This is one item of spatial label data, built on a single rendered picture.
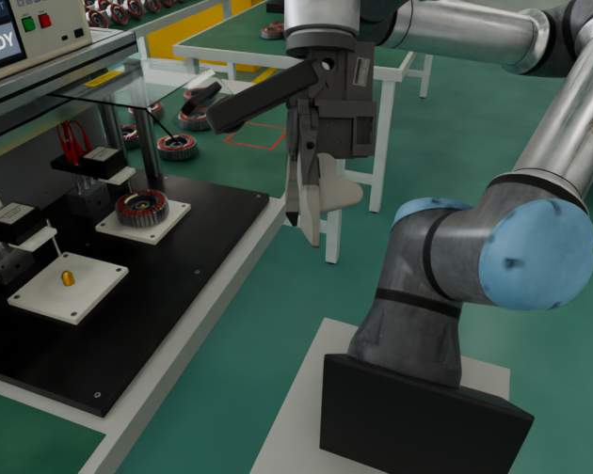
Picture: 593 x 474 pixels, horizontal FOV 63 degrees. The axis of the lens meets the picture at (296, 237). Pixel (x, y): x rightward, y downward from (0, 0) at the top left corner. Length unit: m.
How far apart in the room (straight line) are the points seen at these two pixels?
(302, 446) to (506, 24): 0.66
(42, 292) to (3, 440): 0.28
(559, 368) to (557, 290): 1.45
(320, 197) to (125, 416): 0.49
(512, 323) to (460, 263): 1.53
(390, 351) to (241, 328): 1.33
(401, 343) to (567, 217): 0.23
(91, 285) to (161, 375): 0.24
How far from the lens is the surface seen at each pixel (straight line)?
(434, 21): 0.73
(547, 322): 2.16
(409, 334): 0.63
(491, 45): 0.80
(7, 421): 0.87
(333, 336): 0.87
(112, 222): 1.14
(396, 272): 0.65
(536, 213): 0.54
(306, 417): 0.77
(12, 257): 1.07
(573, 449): 1.81
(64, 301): 0.97
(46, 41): 1.08
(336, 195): 0.46
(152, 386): 0.83
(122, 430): 0.80
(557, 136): 0.65
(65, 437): 0.82
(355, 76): 0.51
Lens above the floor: 1.39
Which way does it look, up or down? 36 degrees down
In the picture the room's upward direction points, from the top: straight up
